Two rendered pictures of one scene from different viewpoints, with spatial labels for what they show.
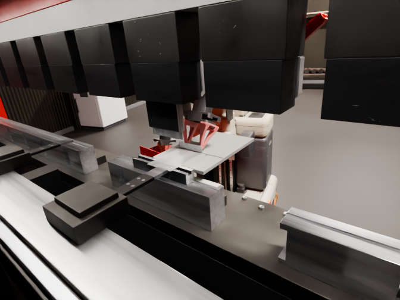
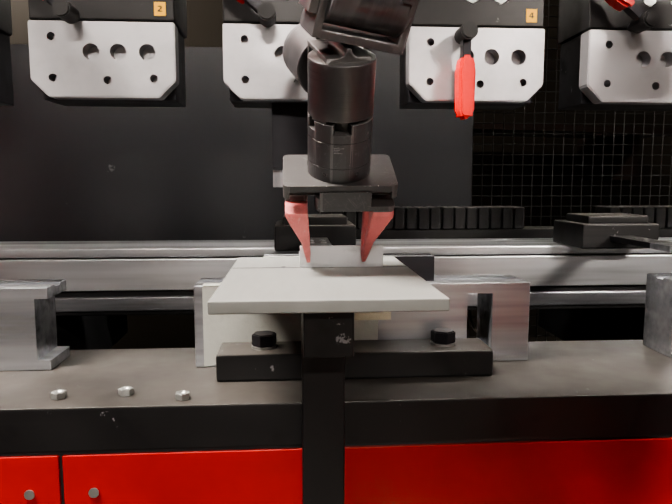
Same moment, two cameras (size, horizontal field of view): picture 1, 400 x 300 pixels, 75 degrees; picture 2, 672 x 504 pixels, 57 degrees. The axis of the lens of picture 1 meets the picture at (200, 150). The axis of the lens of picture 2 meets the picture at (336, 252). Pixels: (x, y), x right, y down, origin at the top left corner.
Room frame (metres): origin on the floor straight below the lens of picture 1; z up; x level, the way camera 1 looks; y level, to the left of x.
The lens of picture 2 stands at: (1.15, -0.41, 1.09)
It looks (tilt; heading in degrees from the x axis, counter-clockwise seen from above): 7 degrees down; 136
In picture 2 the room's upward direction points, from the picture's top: straight up
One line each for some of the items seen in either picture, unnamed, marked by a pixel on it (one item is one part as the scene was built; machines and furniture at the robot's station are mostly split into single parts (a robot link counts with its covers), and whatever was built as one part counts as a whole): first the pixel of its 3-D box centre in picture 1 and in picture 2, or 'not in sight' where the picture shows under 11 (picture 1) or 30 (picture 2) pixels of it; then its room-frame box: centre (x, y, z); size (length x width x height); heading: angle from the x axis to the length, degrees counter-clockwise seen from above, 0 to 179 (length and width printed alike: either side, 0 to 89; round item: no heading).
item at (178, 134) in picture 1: (165, 118); (315, 146); (0.61, 0.08, 1.13); 0.10 x 0.02 x 0.10; 50
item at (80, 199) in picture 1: (118, 189); (315, 235); (0.49, 0.18, 1.01); 0.26 x 0.12 x 0.05; 140
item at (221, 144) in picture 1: (206, 148); (322, 278); (0.72, -0.02, 1.00); 0.26 x 0.18 x 0.01; 140
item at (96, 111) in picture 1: (97, 89); not in sight; (4.79, 1.74, 0.66); 0.68 x 0.56 x 1.31; 154
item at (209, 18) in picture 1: (251, 56); (112, 26); (0.47, -0.10, 1.26); 0.15 x 0.09 x 0.17; 50
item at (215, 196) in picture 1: (160, 187); (362, 318); (0.64, 0.12, 0.92); 0.39 x 0.06 x 0.10; 50
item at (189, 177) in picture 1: (161, 168); (348, 267); (0.63, 0.11, 0.99); 0.20 x 0.03 x 0.03; 50
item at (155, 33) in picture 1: (166, 59); (293, 29); (0.59, 0.06, 1.26); 0.15 x 0.09 x 0.17; 50
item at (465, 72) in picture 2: not in sight; (463, 73); (0.76, 0.15, 1.20); 0.04 x 0.02 x 0.10; 140
